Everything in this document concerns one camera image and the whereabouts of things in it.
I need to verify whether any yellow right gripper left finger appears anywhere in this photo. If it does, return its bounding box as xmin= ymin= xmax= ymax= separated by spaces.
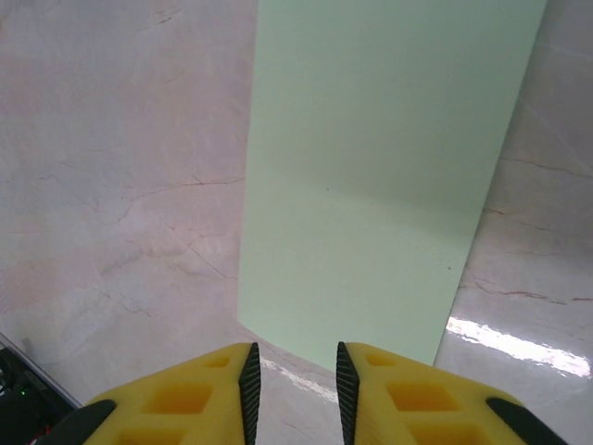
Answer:
xmin=45 ymin=341 xmax=262 ymax=445

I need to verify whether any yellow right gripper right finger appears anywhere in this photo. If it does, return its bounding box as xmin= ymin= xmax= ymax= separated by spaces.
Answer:
xmin=336 ymin=341 xmax=571 ymax=445

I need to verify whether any light green paper sheet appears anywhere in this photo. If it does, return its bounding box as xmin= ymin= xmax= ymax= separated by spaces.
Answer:
xmin=236 ymin=0 xmax=549 ymax=373

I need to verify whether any wide aluminium frame rail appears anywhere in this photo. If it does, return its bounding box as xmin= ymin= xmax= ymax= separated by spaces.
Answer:
xmin=0 ymin=330 xmax=81 ymax=412

